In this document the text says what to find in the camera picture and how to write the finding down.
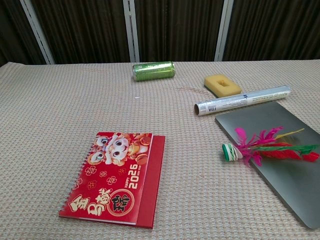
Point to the colourful feather shuttlecock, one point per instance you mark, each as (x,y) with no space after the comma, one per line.
(231,151)

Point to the grey laptop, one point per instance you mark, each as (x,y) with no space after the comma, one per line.
(287,182)

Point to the green drink can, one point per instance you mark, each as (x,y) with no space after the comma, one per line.
(153,71)

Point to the red 2026 desk calendar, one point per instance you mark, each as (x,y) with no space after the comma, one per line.
(112,180)

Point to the yellow sponge with hole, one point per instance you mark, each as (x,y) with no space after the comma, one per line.
(232,88)

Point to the silver foil roll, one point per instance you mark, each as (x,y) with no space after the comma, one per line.
(240,101)

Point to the beige woven tablecloth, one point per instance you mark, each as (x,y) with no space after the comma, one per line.
(75,100)

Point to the white partition post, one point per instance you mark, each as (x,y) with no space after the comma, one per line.
(37,31)
(223,30)
(130,30)

